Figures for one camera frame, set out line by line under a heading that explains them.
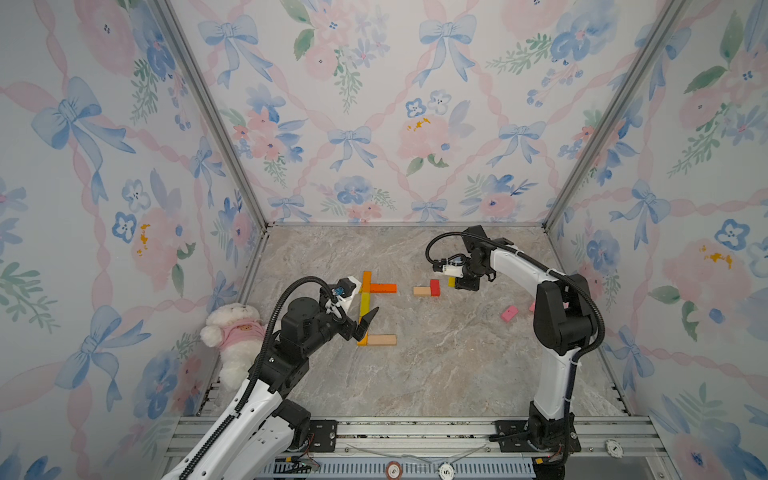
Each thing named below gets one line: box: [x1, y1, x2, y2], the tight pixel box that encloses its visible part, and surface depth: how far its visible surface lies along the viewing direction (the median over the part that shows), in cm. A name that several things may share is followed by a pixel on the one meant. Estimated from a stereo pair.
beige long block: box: [368, 335, 397, 346], surface depth 92 cm
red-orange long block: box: [370, 283, 397, 293], surface depth 103 cm
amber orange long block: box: [363, 271, 372, 293], surface depth 105 cm
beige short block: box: [413, 287, 431, 296], surface depth 103 cm
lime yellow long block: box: [360, 292, 371, 318], surface depth 100 cm
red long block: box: [430, 279, 441, 297], surface depth 103 cm
